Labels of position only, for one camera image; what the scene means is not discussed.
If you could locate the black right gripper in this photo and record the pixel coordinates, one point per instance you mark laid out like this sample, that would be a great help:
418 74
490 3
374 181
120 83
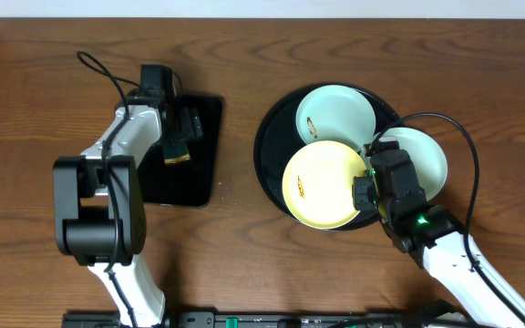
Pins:
364 193

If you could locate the green yellow sponge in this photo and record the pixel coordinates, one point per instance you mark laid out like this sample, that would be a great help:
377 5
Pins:
175 151

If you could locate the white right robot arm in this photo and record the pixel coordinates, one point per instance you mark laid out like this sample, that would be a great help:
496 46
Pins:
433 237

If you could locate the round black tray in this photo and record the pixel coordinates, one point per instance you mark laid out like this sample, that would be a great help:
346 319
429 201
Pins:
277 140

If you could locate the yellow plate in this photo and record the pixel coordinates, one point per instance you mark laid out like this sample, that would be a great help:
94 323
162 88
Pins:
317 184

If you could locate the light green plate with stain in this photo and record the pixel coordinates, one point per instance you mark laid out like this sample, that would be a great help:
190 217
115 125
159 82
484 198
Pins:
336 113

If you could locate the black rectangular tray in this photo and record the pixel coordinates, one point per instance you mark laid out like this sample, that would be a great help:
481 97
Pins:
188 183

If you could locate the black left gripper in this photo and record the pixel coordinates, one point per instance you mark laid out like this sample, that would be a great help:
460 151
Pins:
186 126

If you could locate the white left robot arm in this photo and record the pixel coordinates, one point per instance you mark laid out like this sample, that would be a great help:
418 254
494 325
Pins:
105 231

